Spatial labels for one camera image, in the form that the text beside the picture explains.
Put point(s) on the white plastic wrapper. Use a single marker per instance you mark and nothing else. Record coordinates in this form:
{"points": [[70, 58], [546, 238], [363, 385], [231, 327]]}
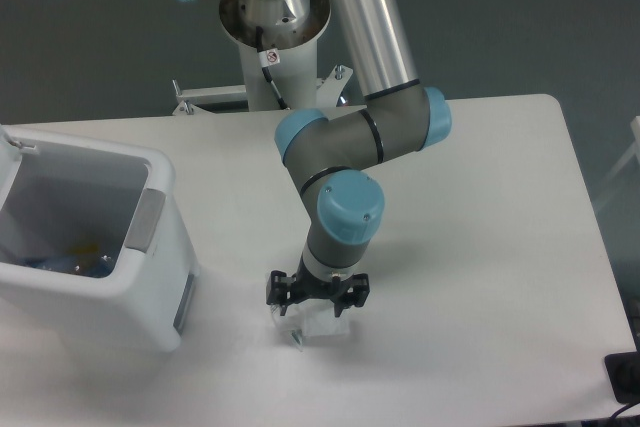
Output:
{"points": [[311, 319]]}

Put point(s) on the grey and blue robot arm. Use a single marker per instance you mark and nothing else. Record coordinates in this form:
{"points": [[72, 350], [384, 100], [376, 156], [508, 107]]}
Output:
{"points": [[327, 159]]}

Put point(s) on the black device at table corner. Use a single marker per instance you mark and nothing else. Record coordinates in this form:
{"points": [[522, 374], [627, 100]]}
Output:
{"points": [[623, 373]]}

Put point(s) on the white frame at right edge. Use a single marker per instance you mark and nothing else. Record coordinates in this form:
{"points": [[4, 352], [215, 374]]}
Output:
{"points": [[620, 174]]}

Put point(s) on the crushed clear plastic bottle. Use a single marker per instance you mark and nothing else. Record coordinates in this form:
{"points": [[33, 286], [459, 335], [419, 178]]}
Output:
{"points": [[86, 265]]}

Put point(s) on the white trash can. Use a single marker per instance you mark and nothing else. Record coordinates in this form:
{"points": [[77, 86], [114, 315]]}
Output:
{"points": [[60, 190]]}

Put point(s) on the white metal base bracket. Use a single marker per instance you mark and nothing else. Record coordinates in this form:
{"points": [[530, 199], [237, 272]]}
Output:
{"points": [[329, 93]]}

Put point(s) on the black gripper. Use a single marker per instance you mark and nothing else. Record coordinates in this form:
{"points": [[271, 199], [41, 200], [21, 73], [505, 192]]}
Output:
{"points": [[283, 291]]}

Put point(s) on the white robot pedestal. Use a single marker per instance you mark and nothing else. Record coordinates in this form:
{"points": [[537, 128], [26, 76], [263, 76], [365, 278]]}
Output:
{"points": [[277, 43]]}

